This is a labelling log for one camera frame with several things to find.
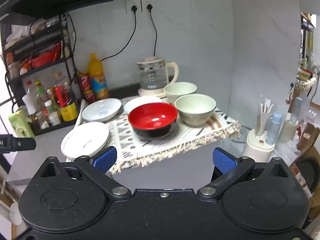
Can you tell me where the clear bottle with red cap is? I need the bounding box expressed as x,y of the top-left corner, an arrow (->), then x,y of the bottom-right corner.
22,81 -> 38,115

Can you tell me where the patterned fringed table mat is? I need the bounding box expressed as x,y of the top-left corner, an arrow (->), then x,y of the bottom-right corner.
66,97 -> 242,175

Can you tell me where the cream plastic container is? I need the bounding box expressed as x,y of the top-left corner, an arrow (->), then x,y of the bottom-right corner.
278,112 -> 300,143

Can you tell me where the orange juice bottle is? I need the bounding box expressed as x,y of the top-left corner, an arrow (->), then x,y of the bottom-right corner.
87,53 -> 110,100

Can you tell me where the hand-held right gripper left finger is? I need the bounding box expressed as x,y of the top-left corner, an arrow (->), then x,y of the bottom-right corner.
37,146 -> 132,201

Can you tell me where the dark oil bottle red handle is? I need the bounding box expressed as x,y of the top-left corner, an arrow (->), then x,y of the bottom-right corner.
54,72 -> 78,122

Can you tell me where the pale blue bottle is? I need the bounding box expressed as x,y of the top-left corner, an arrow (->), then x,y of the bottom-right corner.
266,112 -> 283,145

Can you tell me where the white plate with brown rim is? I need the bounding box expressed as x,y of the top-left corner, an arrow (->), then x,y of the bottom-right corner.
61,122 -> 110,158

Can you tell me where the cream bowl with red rim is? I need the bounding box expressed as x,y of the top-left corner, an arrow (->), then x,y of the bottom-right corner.
174,94 -> 217,127

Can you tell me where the green drink mix box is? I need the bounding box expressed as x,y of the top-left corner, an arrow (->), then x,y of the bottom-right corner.
7,106 -> 35,138

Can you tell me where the small white plate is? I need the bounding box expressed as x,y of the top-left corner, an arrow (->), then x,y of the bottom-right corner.
124,96 -> 163,114

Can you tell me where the black round pan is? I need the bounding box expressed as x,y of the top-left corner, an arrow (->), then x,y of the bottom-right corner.
296,156 -> 320,193

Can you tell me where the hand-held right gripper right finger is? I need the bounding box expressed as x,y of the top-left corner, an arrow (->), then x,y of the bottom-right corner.
197,147 -> 292,202

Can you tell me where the red plastic packet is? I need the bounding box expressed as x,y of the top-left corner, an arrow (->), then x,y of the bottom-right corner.
21,44 -> 62,68

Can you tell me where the black metal kitchen rack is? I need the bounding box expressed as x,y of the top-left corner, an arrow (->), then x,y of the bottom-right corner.
0,12 -> 81,137

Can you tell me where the red and black bowl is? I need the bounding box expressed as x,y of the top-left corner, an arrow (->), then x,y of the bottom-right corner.
128,102 -> 178,138

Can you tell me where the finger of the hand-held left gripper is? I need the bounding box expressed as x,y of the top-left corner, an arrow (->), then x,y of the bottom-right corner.
0,134 -> 37,153

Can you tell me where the white ceramic spoon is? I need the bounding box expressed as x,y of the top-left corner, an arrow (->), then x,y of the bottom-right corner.
72,99 -> 86,132

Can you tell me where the black power cable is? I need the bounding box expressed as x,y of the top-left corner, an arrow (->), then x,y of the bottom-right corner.
100,5 -> 138,62
147,4 -> 158,58

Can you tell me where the white utensil holder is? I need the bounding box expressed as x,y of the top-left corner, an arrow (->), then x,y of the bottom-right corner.
241,129 -> 277,163

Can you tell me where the white plastic jar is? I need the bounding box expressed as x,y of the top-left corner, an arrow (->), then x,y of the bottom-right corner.
49,111 -> 62,126

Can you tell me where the sauce bottle with yellow cap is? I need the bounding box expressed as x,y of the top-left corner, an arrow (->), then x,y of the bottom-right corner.
35,80 -> 50,105

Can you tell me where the bundle of chopsticks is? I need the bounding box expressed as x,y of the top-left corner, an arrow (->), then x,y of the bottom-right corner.
255,95 -> 275,136

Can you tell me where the pale green bowl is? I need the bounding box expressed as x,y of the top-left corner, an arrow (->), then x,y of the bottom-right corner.
164,82 -> 198,105

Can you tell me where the white plate with blue print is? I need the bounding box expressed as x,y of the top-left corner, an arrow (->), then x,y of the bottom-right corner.
81,98 -> 122,123

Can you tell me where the white wall socket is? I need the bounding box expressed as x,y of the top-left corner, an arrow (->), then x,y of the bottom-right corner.
125,0 -> 141,14
141,0 -> 155,12

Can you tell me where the wall-mounted wire basket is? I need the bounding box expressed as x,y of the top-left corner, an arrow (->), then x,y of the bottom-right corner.
296,69 -> 318,93

